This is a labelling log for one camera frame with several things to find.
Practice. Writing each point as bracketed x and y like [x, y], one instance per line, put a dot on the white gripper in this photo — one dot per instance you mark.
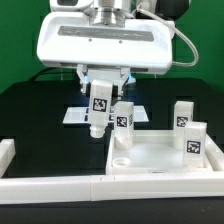
[68, 40]

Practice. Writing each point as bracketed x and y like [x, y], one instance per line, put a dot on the white square tabletop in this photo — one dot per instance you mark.
[153, 151]

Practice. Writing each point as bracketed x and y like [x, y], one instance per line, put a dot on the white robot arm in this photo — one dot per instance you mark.
[115, 13]

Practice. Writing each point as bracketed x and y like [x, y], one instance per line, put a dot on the white U-shaped obstacle fence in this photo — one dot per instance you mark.
[111, 187]

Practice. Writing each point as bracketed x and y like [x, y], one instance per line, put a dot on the white AprilTag base plate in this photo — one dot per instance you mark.
[79, 115]

